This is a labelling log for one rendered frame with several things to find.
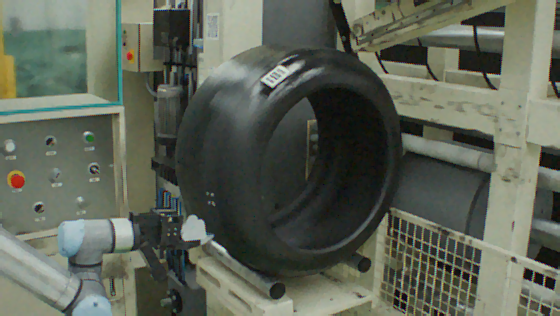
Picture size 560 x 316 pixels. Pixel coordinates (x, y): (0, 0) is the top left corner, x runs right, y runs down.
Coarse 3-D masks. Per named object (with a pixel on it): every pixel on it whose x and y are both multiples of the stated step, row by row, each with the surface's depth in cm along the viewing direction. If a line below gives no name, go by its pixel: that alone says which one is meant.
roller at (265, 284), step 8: (208, 248) 159; (216, 248) 157; (216, 256) 156; (224, 256) 152; (232, 256) 150; (232, 264) 149; (240, 264) 146; (240, 272) 145; (248, 272) 143; (256, 272) 141; (264, 272) 140; (248, 280) 143; (256, 280) 139; (264, 280) 137; (272, 280) 136; (264, 288) 136; (272, 288) 134; (280, 288) 135; (272, 296) 135; (280, 296) 136
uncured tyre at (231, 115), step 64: (256, 64) 130; (320, 64) 130; (192, 128) 133; (256, 128) 123; (320, 128) 170; (384, 128) 145; (192, 192) 134; (256, 192) 125; (320, 192) 172; (384, 192) 148; (256, 256) 132; (320, 256) 140
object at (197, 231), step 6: (198, 222) 130; (192, 228) 130; (198, 228) 131; (204, 228) 132; (186, 234) 129; (192, 234) 130; (198, 234) 131; (204, 234) 132; (210, 234) 135; (186, 240) 128; (204, 240) 132
